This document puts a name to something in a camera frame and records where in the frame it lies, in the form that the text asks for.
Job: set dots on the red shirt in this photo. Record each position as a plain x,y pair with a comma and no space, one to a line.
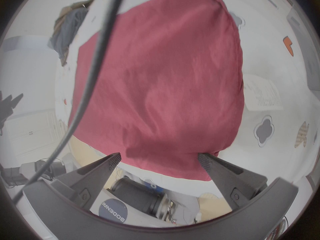
162,84

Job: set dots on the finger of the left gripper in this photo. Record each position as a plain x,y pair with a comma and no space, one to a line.
17,100
6,100

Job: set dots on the grey garment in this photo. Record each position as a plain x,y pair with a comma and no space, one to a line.
67,31

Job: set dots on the white wardrobe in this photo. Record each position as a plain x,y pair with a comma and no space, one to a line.
30,134

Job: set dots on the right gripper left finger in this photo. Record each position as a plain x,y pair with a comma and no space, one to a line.
97,176

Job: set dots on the brown garment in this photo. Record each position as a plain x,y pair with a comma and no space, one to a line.
63,11

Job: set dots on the bed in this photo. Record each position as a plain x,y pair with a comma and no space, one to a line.
275,146

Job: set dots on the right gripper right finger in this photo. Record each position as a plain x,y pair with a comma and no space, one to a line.
232,179

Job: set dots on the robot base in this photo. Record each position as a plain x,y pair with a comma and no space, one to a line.
140,199

